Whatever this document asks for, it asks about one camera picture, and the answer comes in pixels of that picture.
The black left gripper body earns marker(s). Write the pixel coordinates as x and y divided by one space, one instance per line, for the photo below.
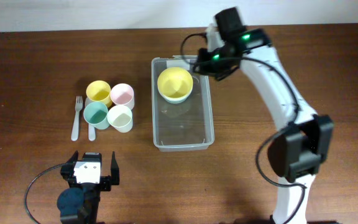
92 190

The yellow plastic bowl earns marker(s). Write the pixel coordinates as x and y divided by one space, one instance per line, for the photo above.
175 82

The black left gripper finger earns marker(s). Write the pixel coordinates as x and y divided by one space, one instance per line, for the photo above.
114 167
71 162

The pink plastic cup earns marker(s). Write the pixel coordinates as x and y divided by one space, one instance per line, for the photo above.
123 94

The white plastic cup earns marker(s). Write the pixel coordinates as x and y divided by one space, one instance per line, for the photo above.
120 117

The yellow plastic cup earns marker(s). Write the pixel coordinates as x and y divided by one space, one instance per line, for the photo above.
99 91

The green plastic cup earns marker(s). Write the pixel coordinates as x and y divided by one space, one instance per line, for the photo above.
95 114

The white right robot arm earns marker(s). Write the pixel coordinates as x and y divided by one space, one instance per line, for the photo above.
301 142

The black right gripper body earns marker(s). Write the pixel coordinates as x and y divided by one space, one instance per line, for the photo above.
214 68

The white plastic spoon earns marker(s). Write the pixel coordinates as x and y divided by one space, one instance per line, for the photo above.
91 129

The white plastic fork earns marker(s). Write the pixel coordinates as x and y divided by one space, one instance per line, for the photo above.
76 122

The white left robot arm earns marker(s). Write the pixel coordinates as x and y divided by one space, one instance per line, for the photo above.
79 203

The clear plastic container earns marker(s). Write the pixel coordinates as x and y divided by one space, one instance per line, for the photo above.
187 126

